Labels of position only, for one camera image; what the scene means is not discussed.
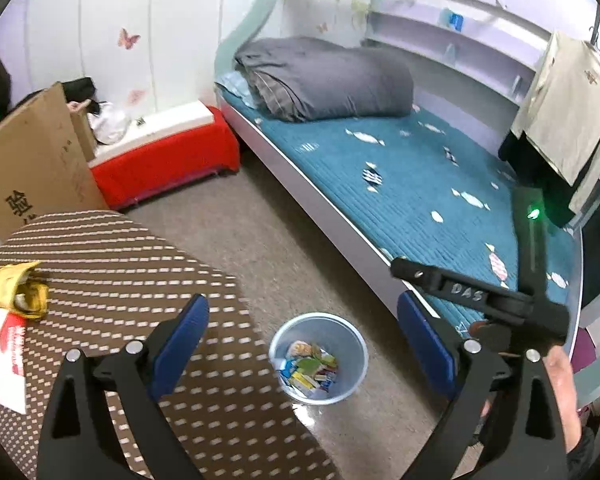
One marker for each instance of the beige hanging shirt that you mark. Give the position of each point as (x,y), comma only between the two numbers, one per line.
(565,110)

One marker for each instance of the white wardrobe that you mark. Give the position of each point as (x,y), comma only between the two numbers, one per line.
(105,10)

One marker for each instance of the person's right hand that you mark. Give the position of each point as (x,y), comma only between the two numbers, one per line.
(565,390)

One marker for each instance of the black hanging garment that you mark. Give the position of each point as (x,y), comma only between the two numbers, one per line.
(525,160)

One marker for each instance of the small blue box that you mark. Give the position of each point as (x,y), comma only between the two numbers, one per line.
(453,20)

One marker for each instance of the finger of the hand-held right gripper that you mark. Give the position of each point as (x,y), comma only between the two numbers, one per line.
(450,287)

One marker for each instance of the grey folded duvet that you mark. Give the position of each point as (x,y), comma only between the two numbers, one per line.
(330,80)

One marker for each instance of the white and red paper packet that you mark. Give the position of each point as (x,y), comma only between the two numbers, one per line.
(7,375)

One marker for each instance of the pile of wrappers and cartons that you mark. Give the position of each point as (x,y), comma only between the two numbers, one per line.
(305,370)

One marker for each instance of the white wall shelf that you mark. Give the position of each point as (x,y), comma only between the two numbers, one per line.
(430,45)

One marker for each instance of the white crumpled cloth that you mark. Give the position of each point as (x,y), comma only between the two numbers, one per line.
(107,122)

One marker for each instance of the pink butterfly sticker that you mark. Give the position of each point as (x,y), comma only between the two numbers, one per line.
(128,38)

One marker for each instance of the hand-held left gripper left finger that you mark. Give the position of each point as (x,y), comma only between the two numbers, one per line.
(180,345)

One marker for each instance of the round brown patterned table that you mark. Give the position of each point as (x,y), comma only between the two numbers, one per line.
(130,270)

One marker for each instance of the pale butterfly sticker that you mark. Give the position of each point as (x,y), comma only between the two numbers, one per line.
(136,95)

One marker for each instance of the teal candy print bedspread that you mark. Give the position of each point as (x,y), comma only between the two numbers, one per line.
(430,175)

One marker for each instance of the black bag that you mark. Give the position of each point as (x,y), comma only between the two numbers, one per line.
(80,90)

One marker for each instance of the light blue waste bin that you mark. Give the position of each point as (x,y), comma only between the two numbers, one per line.
(330,330)

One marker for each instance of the person's right forearm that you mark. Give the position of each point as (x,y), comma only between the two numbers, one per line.
(582,455)

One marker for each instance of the white bed frame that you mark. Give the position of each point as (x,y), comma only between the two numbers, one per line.
(305,190)

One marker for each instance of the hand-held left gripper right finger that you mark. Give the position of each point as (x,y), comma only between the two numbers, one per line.
(425,340)

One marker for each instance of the light blue pillow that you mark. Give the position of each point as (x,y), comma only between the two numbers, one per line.
(232,85)

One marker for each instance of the yellow wrapper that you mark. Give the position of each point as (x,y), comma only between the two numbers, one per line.
(10,280)

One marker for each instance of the red covered storage bench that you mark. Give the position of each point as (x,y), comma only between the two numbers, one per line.
(165,165)

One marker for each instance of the brown cardboard box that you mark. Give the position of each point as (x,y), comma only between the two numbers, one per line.
(35,160)

